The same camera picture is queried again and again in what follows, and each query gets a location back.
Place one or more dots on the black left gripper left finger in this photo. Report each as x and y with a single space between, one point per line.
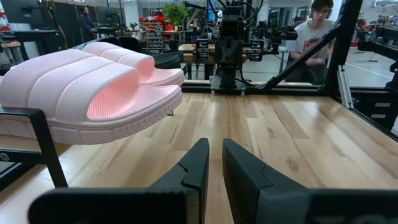
192 186

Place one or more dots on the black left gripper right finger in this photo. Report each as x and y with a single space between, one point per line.
248 193

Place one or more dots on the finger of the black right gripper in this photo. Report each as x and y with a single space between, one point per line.
202 49
257 49

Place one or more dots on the black rubber slide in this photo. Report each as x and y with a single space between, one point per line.
130 43
168 60

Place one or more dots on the pink rubber slide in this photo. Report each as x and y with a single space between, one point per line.
62 87
124 56

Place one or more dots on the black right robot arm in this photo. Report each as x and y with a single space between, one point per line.
228 82

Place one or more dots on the wooden workbench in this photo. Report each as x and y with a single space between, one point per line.
188 48

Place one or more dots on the leafy green plant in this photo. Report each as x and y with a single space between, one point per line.
175 14

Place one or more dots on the red parts rack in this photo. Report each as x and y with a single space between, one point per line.
155 31

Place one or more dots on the person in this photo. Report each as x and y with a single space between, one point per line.
311 37
86 25

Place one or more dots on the black metal stand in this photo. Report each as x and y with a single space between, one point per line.
379 40

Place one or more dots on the black desk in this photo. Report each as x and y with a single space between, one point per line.
31 32

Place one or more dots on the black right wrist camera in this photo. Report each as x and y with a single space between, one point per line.
231 26

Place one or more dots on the black aluminium table frame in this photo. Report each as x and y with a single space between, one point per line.
295 88

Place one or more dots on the silver frame bracket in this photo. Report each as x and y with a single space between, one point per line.
345 87

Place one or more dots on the wooden shelf with black frame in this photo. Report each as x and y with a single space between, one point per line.
49 149

